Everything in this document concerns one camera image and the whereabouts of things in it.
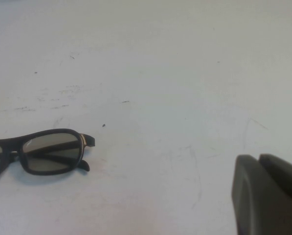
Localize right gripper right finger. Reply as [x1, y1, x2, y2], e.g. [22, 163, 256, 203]
[259, 153, 292, 198]

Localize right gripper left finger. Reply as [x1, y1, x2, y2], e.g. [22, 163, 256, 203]
[230, 154, 292, 235]

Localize black framed glasses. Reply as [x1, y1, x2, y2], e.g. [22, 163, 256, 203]
[0, 128, 96, 182]

